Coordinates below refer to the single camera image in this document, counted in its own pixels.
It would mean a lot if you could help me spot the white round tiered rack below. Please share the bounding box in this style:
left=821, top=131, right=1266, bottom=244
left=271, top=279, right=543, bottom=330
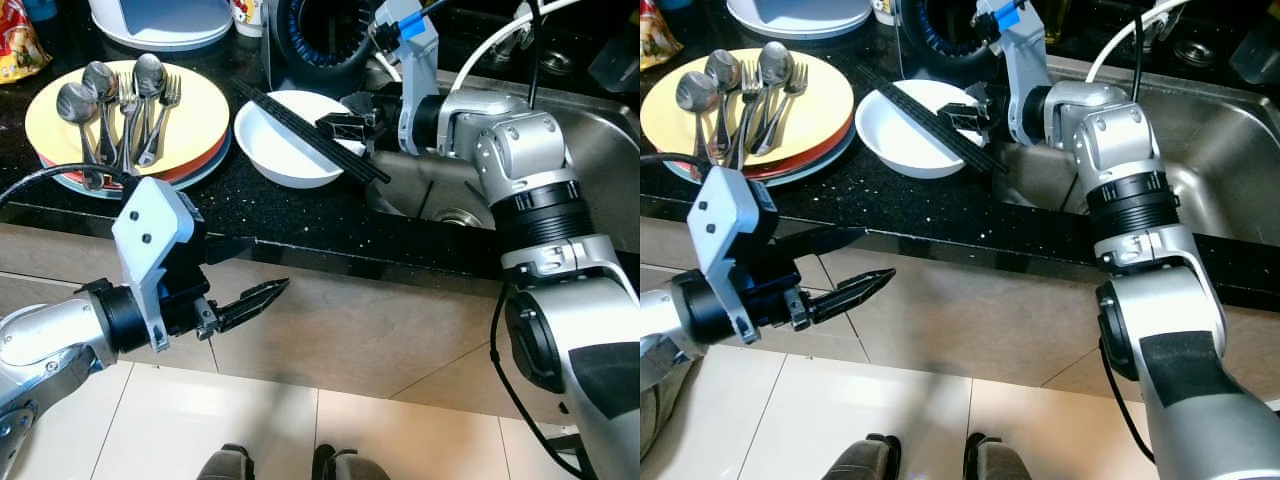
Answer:
left=88, top=0, right=236, bottom=53
left=725, top=0, right=873, bottom=41

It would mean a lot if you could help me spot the white bowl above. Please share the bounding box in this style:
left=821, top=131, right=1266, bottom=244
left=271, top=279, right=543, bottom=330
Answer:
left=233, top=90, right=368, bottom=189
left=855, top=80, right=986, bottom=180

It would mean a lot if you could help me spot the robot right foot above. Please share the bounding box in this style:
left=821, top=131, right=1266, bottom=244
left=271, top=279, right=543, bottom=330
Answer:
left=963, top=433, right=1033, bottom=480
left=312, top=443, right=393, bottom=480

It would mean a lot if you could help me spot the yellow floral round plate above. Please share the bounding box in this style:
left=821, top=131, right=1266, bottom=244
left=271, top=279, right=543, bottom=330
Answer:
left=25, top=60, right=231, bottom=179
left=640, top=48, right=856, bottom=166

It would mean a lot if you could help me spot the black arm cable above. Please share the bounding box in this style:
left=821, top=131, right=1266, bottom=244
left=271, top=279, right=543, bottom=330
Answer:
left=0, top=163, right=138, bottom=208
left=640, top=152, right=728, bottom=176
left=405, top=0, right=586, bottom=480
left=1010, top=0, right=1166, bottom=471

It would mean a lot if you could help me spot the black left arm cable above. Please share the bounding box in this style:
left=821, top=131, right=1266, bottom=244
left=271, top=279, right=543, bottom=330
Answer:
left=640, top=152, right=728, bottom=176
left=0, top=163, right=138, bottom=208

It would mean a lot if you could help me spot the stainless steel sink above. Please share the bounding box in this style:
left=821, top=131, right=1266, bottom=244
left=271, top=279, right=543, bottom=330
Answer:
left=1000, top=55, right=1280, bottom=216
left=365, top=60, right=641, bottom=226

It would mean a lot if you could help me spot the metal sink drain strainer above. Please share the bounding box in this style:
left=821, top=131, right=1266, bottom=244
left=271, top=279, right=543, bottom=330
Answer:
left=428, top=206, right=493, bottom=231

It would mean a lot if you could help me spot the chrome sink faucet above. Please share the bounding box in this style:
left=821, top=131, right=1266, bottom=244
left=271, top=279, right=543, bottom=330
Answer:
left=1140, top=3, right=1188, bottom=53
left=490, top=3, right=538, bottom=61

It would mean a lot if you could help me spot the dark grey round drum holder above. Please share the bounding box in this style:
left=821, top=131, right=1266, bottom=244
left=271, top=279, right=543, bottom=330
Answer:
left=897, top=0, right=1011, bottom=86
left=262, top=0, right=386, bottom=98

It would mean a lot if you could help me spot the pink round plate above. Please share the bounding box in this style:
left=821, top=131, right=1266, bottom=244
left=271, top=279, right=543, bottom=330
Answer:
left=40, top=130, right=229, bottom=186
left=740, top=125, right=854, bottom=179

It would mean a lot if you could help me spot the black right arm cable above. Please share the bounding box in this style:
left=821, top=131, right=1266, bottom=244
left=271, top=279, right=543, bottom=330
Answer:
left=405, top=0, right=586, bottom=480
left=1010, top=0, right=1166, bottom=471

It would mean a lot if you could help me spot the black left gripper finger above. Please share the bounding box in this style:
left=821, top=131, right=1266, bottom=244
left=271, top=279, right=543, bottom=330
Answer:
left=205, top=278, right=292, bottom=336
left=780, top=227, right=867, bottom=264
left=203, top=237, right=260, bottom=268
left=798, top=268, right=897, bottom=327

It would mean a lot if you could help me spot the white flexible hose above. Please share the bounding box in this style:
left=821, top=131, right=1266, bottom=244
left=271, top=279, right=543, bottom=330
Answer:
left=375, top=0, right=586, bottom=98
left=1085, top=0, right=1191, bottom=86

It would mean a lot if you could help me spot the yellow red snack bag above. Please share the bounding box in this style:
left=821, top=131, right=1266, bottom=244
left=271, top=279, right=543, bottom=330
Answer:
left=640, top=0, right=683, bottom=71
left=0, top=0, right=53, bottom=83

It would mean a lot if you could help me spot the blue round plate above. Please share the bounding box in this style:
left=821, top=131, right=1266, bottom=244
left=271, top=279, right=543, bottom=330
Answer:
left=50, top=140, right=233, bottom=193
left=660, top=130, right=858, bottom=188

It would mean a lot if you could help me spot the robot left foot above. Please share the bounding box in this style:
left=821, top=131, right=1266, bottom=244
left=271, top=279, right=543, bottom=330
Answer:
left=820, top=433, right=903, bottom=480
left=197, top=443, right=258, bottom=480

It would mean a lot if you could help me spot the stainless steel fork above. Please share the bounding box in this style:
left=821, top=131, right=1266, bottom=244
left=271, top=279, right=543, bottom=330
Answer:
left=137, top=75, right=183, bottom=168
left=758, top=62, right=809, bottom=158
left=112, top=72, right=141, bottom=176
left=735, top=62, right=764, bottom=169

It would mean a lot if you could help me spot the grey cabinet door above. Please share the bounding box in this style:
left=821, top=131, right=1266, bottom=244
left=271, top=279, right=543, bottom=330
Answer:
left=830, top=235, right=1111, bottom=401
left=205, top=240, right=521, bottom=426

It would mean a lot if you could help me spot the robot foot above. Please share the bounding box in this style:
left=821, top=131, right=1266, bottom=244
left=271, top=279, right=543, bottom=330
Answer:
left=197, top=443, right=258, bottom=480
left=820, top=433, right=903, bottom=480
left=312, top=443, right=393, bottom=480
left=963, top=433, right=1033, bottom=480

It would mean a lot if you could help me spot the tall grey drawer front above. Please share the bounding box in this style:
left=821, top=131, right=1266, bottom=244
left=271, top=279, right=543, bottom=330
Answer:
left=0, top=222, right=121, bottom=301
left=640, top=215, right=701, bottom=291

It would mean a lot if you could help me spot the green woven sack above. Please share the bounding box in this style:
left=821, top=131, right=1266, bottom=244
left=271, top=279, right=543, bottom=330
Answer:
left=640, top=355, right=701, bottom=466

